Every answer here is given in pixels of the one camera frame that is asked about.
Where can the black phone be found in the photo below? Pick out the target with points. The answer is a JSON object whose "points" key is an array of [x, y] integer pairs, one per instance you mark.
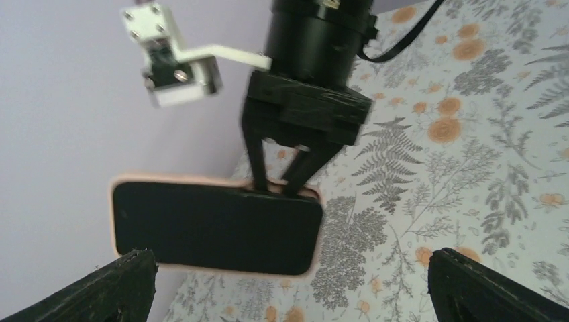
{"points": [[212, 224]]}

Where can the floral patterned table mat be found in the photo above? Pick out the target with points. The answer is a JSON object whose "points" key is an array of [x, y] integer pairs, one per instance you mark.
{"points": [[466, 147]]}

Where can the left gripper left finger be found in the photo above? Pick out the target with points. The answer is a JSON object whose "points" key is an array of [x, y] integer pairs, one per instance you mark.
{"points": [[123, 290]]}

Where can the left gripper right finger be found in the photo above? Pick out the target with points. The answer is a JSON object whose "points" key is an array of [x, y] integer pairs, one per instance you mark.
{"points": [[463, 290]]}

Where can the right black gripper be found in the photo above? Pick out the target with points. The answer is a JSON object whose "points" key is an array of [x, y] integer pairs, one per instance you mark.
{"points": [[304, 98]]}

